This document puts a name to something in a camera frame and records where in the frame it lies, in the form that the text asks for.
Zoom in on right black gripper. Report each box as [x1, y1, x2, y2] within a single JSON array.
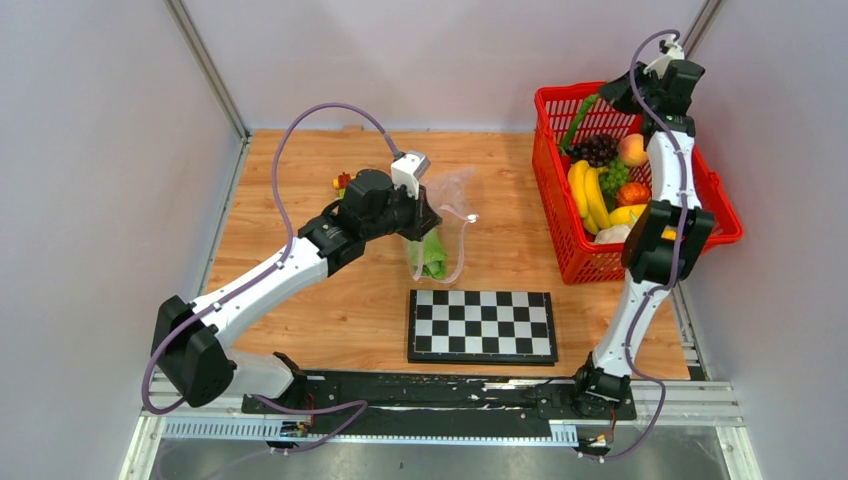
[[599, 61, 663, 115]]

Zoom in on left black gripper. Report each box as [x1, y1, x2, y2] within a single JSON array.
[[364, 180, 443, 243]]

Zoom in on green napa cabbage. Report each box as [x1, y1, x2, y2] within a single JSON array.
[[404, 228, 448, 280]]

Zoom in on clear zip top bag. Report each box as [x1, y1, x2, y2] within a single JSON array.
[[409, 167, 479, 284]]

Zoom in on red plastic basket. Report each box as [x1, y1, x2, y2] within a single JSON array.
[[532, 82, 743, 285]]

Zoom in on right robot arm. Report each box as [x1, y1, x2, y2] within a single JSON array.
[[570, 59, 715, 418]]

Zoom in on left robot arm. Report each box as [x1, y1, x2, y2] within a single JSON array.
[[151, 167, 441, 413]]

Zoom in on long green pepper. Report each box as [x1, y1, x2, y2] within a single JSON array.
[[558, 93, 599, 155]]

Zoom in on orange peach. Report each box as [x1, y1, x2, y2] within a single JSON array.
[[618, 133, 649, 168]]

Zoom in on dark purple grapes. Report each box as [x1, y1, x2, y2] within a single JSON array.
[[565, 133, 619, 168]]

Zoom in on green grapes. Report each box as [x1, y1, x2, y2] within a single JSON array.
[[599, 157, 631, 197]]

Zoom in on colourful toy car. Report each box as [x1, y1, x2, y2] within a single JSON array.
[[333, 172, 355, 199]]

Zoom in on red orange fruit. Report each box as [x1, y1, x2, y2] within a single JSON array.
[[615, 182, 652, 207]]

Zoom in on black white checkerboard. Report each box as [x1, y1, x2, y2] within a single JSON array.
[[407, 290, 559, 366]]

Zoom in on yellow banana bunch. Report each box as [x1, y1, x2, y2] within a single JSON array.
[[567, 160, 612, 235], [609, 204, 647, 226]]

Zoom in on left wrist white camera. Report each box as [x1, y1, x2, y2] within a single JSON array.
[[390, 150, 431, 199]]

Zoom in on wrist white camera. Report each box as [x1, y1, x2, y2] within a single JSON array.
[[642, 34, 685, 79], [390, 150, 431, 199]]

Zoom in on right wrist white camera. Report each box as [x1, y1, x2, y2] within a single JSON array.
[[642, 34, 685, 79]]

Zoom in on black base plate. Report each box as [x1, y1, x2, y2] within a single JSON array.
[[239, 368, 639, 440]]

